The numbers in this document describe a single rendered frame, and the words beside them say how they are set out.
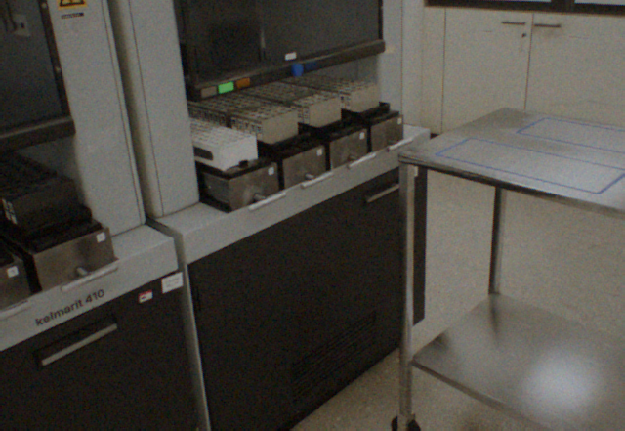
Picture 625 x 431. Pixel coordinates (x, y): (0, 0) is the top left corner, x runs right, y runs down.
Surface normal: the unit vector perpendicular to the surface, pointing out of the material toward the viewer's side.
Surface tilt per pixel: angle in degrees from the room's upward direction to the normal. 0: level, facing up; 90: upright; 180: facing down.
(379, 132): 90
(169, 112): 90
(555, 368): 0
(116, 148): 90
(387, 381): 0
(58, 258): 90
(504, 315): 0
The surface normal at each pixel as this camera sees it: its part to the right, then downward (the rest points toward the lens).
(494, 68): -0.70, 0.31
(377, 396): -0.05, -0.92
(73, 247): 0.71, 0.24
